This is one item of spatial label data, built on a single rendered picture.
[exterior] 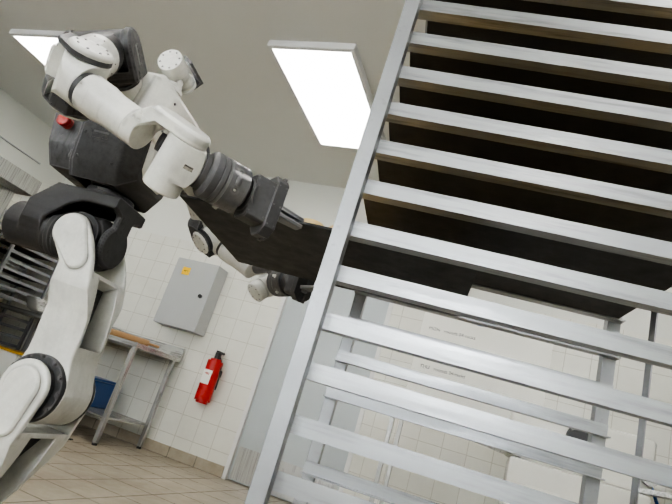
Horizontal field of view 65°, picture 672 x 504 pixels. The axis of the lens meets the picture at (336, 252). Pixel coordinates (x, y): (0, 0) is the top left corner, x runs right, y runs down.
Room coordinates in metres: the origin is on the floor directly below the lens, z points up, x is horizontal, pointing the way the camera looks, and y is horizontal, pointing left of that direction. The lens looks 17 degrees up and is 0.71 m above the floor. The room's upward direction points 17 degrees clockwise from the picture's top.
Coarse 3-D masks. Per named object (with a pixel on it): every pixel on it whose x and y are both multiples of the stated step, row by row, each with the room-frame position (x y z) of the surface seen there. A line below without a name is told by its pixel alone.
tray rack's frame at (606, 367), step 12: (612, 324) 1.20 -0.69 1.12; (648, 336) 1.01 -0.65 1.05; (600, 360) 1.22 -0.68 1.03; (612, 360) 1.20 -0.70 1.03; (600, 372) 1.21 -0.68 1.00; (612, 372) 1.20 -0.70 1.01; (648, 372) 0.99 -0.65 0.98; (612, 384) 1.20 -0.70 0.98; (648, 384) 0.98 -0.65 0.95; (648, 396) 0.98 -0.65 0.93; (600, 408) 1.20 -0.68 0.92; (600, 420) 1.20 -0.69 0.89; (600, 444) 1.20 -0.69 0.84; (636, 444) 1.01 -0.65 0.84; (588, 480) 1.20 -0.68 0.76; (636, 480) 0.99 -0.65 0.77; (588, 492) 1.20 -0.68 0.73; (636, 492) 0.98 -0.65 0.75
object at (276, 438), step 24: (408, 0) 0.90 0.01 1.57; (408, 24) 0.89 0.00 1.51; (384, 72) 0.90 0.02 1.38; (384, 96) 0.90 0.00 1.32; (384, 120) 0.91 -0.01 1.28; (360, 144) 0.90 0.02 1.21; (360, 168) 0.90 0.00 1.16; (360, 192) 0.89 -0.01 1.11; (336, 216) 0.90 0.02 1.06; (336, 240) 0.90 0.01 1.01; (336, 264) 0.89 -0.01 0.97; (312, 312) 0.90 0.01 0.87; (312, 336) 0.89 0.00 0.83; (288, 384) 0.90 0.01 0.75; (288, 408) 0.89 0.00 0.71; (288, 432) 0.91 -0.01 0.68; (264, 456) 0.90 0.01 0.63; (264, 480) 0.89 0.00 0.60
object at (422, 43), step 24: (408, 48) 0.94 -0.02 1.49; (432, 48) 0.92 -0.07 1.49; (456, 48) 0.90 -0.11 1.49; (480, 48) 0.89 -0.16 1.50; (504, 48) 0.88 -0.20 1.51; (528, 48) 0.87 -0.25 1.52; (552, 72) 0.88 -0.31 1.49; (576, 72) 0.86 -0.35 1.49; (600, 72) 0.84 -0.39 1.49; (624, 72) 0.83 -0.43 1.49; (648, 72) 0.82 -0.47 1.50
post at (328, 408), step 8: (360, 296) 1.34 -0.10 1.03; (352, 304) 1.34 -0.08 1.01; (360, 304) 1.33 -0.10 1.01; (352, 312) 1.34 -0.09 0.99; (360, 312) 1.33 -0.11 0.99; (344, 344) 1.34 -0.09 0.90; (352, 344) 1.34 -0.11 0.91; (336, 368) 1.34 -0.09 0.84; (344, 368) 1.33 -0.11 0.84; (328, 400) 1.34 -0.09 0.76; (336, 400) 1.34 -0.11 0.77; (328, 408) 1.34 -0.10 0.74; (320, 416) 1.34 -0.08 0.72; (328, 416) 1.33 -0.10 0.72; (328, 424) 1.33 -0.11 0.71; (312, 440) 1.34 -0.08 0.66; (312, 448) 1.34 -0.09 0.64; (320, 448) 1.33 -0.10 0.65; (312, 456) 1.34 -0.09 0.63; (320, 456) 1.34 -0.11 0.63; (312, 480) 1.33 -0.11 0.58
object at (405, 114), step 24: (408, 120) 0.92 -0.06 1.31; (432, 120) 0.90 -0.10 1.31; (456, 120) 0.89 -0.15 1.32; (480, 120) 0.88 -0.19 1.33; (528, 144) 0.88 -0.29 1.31; (552, 144) 0.86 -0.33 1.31; (576, 144) 0.84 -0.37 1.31; (600, 144) 0.83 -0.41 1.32; (624, 144) 0.83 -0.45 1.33; (648, 168) 0.84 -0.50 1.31
